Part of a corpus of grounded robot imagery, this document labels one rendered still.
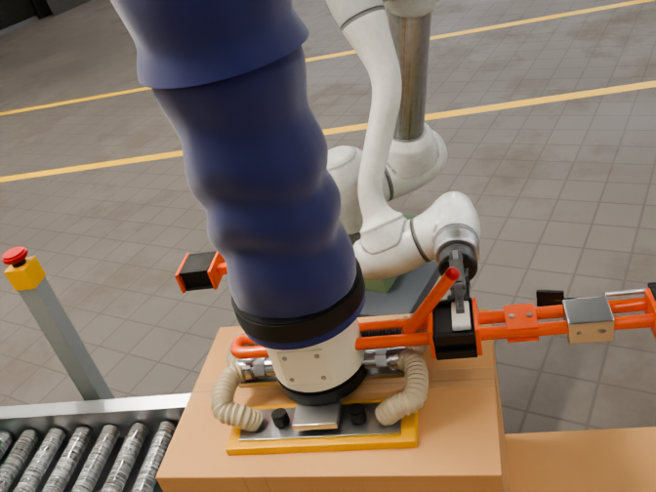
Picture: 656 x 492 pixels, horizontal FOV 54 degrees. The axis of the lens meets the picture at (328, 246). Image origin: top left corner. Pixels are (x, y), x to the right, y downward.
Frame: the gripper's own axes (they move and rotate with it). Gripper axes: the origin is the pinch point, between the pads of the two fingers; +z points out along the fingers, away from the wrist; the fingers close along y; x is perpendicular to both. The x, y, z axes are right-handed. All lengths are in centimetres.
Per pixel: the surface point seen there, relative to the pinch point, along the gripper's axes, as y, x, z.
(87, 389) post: 54, 121, -48
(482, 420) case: 12.7, -1.5, 9.6
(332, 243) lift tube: -22.4, 17.4, 4.2
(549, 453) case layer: 53, -14, -15
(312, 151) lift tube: -38.1, 16.7, 4.7
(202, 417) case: 13, 51, 5
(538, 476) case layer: 53, -11, -9
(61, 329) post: 29, 119, -48
